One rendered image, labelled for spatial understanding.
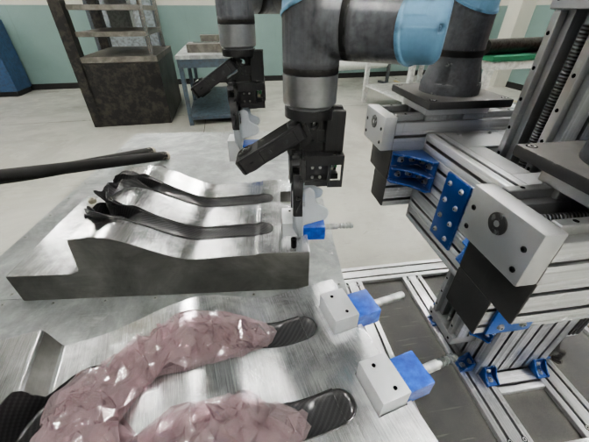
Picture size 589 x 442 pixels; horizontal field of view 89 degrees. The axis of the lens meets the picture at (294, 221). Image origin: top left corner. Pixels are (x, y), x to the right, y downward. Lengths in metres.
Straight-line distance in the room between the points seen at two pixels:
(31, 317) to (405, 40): 0.68
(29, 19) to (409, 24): 7.37
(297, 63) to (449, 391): 1.08
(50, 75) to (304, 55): 7.35
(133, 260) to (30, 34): 7.18
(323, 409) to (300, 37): 0.43
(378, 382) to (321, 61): 0.38
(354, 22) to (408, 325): 1.12
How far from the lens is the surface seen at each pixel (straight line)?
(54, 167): 0.96
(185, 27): 6.93
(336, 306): 0.43
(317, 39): 0.41
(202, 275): 0.54
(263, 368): 0.39
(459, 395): 1.23
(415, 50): 0.39
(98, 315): 0.62
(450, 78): 0.91
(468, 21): 0.91
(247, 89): 0.72
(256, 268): 0.52
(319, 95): 0.42
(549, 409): 1.35
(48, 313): 0.67
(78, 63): 4.58
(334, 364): 0.42
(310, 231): 0.53
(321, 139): 0.46
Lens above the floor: 1.22
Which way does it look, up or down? 35 degrees down
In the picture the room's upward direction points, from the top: straight up
